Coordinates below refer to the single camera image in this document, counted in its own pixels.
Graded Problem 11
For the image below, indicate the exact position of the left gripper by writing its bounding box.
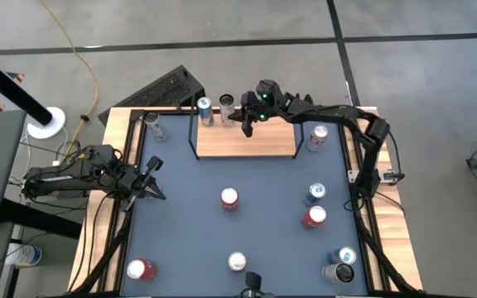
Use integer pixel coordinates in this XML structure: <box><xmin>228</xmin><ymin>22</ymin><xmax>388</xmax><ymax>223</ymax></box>
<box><xmin>118</xmin><ymin>156</ymin><xmax>167</xmax><ymax>204</ymax></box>

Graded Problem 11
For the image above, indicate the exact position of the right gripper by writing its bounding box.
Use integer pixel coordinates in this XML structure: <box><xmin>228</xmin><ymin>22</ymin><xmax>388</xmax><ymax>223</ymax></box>
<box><xmin>227</xmin><ymin>103</ymin><xmax>275</xmax><ymax>139</ymax></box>

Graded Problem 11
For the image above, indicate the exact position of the clear glass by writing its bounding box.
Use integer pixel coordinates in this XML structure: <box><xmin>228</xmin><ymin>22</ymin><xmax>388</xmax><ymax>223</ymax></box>
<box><xmin>143</xmin><ymin>110</ymin><xmax>169</xmax><ymax>142</ymax></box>

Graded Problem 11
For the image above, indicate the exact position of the silver Diet Coke can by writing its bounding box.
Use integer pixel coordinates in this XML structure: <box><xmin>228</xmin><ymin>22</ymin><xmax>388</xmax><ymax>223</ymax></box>
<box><xmin>304</xmin><ymin>124</ymin><xmax>330</xmax><ymax>153</ymax></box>
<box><xmin>227</xmin><ymin>251</ymin><xmax>248</xmax><ymax>272</ymax></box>

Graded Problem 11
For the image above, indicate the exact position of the red Fanta can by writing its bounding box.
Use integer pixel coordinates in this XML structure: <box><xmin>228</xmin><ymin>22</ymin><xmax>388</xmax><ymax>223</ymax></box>
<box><xmin>301</xmin><ymin>204</ymin><xmax>328</xmax><ymax>230</ymax></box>
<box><xmin>219</xmin><ymin>187</ymin><xmax>240</xmax><ymax>213</ymax></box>

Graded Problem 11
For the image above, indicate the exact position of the blue silver Red Bull can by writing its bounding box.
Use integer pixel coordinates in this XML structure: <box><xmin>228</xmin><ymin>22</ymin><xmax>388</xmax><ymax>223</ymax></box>
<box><xmin>327</xmin><ymin>246</ymin><xmax>358</xmax><ymax>266</ymax></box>
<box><xmin>196</xmin><ymin>96</ymin><xmax>215</xmax><ymax>127</ymax></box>
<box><xmin>302</xmin><ymin>182</ymin><xmax>327</xmax><ymax>208</ymax></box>

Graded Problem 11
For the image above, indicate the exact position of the white Celsius can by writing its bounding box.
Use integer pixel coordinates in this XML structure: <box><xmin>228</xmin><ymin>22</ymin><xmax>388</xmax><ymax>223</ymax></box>
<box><xmin>320</xmin><ymin>262</ymin><xmax>355</xmax><ymax>285</ymax></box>
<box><xmin>218</xmin><ymin>93</ymin><xmax>237</xmax><ymax>127</ymax></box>

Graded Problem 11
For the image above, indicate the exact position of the black perforated metal panel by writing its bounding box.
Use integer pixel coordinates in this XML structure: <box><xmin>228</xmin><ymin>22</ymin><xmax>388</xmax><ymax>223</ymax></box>
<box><xmin>97</xmin><ymin>64</ymin><xmax>205</xmax><ymax>127</ymax></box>

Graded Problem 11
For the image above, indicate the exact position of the red soda can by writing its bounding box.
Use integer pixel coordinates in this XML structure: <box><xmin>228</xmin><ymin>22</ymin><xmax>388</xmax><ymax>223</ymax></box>
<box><xmin>126</xmin><ymin>257</ymin><xmax>159</xmax><ymax>282</ymax></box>

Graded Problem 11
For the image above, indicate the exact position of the black desk foot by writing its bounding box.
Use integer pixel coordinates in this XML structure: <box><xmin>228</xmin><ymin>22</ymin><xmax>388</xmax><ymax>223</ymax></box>
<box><xmin>0</xmin><ymin>197</ymin><xmax>83</xmax><ymax>240</ymax></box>

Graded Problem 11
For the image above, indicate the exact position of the black rounded device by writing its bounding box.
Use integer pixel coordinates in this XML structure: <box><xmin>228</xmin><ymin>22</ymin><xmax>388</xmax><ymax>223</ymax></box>
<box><xmin>240</xmin><ymin>271</ymin><xmax>277</xmax><ymax>298</ymax></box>

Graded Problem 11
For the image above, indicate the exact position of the white plastic container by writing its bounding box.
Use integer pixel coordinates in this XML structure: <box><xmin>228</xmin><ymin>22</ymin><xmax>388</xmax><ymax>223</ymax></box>
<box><xmin>4</xmin><ymin>243</ymin><xmax>44</xmax><ymax>268</ymax></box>

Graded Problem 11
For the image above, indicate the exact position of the black pole white round base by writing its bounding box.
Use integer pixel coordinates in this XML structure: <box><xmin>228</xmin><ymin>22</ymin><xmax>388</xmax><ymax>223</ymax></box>
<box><xmin>0</xmin><ymin>47</ymin><xmax>67</xmax><ymax>141</ymax></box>

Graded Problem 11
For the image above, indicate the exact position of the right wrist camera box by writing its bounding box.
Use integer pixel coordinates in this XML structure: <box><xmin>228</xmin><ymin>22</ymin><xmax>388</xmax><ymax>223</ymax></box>
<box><xmin>240</xmin><ymin>90</ymin><xmax>257</xmax><ymax>109</ymax></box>

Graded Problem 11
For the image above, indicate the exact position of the black wire rack tray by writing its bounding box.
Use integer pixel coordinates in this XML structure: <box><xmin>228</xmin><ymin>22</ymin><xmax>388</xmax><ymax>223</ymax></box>
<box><xmin>187</xmin><ymin>94</ymin><xmax>306</xmax><ymax>161</ymax></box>

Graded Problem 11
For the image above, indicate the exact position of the yellow extension cable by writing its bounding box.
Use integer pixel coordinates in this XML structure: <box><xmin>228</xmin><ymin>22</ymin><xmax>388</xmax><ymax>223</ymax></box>
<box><xmin>39</xmin><ymin>0</ymin><xmax>100</xmax><ymax>161</ymax></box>

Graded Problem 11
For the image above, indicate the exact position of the silver arm base bracket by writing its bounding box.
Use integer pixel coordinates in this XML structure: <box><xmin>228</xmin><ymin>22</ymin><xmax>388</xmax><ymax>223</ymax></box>
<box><xmin>347</xmin><ymin>168</ymin><xmax>405</xmax><ymax>185</ymax></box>

